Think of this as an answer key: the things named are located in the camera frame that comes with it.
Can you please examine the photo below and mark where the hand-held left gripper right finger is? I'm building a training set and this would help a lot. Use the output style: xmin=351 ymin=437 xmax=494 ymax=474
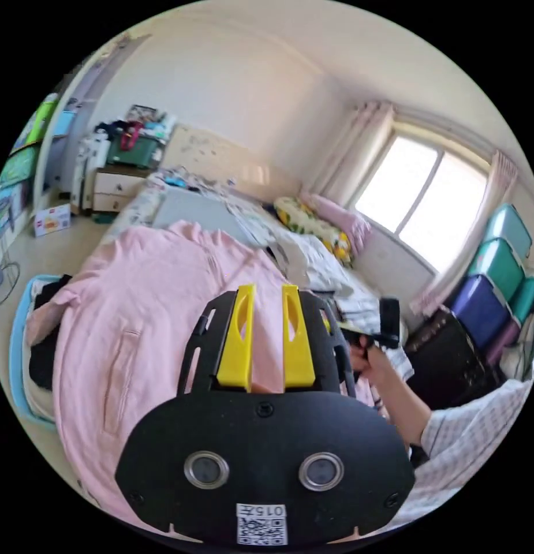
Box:
xmin=281 ymin=283 xmax=316 ymax=387

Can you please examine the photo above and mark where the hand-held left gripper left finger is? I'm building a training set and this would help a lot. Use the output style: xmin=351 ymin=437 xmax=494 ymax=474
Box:
xmin=216 ymin=283 xmax=256 ymax=393

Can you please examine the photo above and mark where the bed with printed sheet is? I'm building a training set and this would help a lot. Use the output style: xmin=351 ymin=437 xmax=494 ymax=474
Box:
xmin=22 ymin=123 xmax=417 ymax=433

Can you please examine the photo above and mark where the blue purple storage box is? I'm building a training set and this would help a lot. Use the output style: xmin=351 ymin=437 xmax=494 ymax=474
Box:
xmin=447 ymin=274 xmax=511 ymax=348

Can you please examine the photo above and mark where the light blue storage box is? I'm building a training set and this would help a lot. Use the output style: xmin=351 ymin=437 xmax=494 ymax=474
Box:
xmin=482 ymin=203 xmax=534 ymax=260

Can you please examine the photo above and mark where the pink curtain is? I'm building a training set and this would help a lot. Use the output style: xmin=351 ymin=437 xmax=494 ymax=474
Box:
xmin=408 ymin=149 xmax=520 ymax=316
xmin=312 ymin=100 xmax=397 ymax=208

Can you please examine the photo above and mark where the wooden nightstand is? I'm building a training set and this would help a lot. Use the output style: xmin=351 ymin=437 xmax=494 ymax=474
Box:
xmin=91 ymin=166 xmax=151 ymax=214

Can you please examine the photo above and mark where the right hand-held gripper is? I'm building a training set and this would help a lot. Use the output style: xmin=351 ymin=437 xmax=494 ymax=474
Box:
xmin=338 ymin=327 xmax=383 ymax=350

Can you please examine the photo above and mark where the pink pillow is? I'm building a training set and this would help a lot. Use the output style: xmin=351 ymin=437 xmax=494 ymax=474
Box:
xmin=300 ymin=192 xmax=372 ymax=257

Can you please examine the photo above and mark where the dark green storage box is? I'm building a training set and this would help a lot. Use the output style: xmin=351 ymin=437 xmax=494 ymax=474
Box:
xmin=105 ymin=129 xmax=165 ymax=170

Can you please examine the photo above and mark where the blue basket with clothes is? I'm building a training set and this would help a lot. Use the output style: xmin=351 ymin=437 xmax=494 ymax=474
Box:
xmin=8 ymin=272 xmax=73 ymax=430

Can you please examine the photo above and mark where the white cabinet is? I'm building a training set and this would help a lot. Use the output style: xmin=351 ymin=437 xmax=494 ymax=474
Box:
xmin=70 ymin=133 xmax=113 ymax=214

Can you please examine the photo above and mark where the green storage box with white lid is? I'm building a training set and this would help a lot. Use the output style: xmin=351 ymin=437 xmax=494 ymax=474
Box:
xmin=465 ymin=238 xmax=528 ymax=300

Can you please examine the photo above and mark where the person's body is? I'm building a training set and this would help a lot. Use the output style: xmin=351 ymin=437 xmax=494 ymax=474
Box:
xmin=386 ymin=375 xmax=534 ymax=534

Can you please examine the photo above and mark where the shelf with colourful items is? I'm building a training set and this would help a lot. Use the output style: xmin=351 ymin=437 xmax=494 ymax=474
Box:
xmin=0 ymin=92 xmax=62 ymax=244

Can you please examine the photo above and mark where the person's right hand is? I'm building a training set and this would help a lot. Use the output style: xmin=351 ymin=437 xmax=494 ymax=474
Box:
xmin=349 ymin=335 xmax=396 ymax=387

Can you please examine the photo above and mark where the black case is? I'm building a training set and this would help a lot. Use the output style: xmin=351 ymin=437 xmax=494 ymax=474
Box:
xmin=404 ymin=306 xmax=502 ymax=409

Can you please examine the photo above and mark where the person's right forearm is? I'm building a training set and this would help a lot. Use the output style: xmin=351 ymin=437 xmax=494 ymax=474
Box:
xmin=372 ymin=359 xmax=433 ymax=447

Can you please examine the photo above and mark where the pile of clothes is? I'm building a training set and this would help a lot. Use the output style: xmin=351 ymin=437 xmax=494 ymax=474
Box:
xmin=248 ymin=223 xmax=408 ymax=332

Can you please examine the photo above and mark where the white printed carton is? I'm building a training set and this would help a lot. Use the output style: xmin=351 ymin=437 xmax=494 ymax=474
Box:
xmin=32 ymin=203 xmax=73 ymax=238

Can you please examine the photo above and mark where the yellow floral pillow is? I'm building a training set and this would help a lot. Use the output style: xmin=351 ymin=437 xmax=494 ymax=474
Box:
xmin=273 ymin=196 xmax=354 ymax=268

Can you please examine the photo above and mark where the pink hoodie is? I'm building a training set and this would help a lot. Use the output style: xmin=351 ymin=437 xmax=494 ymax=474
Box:
xmin=25 ymin=219 xmax=382 ymax=536

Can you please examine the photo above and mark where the small teal storage box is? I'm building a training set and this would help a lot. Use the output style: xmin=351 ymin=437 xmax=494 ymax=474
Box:
xmin=508 ymin=276 xmax=534 ymax=326

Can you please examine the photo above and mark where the violet storage box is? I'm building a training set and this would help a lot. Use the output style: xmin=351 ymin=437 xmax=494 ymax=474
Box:
xmin=482 ymin=319 xmax=522 ymax=369

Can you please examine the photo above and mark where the window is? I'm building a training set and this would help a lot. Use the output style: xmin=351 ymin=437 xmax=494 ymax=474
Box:
xmin=352 ymin=129 xmax=491 ymax=265

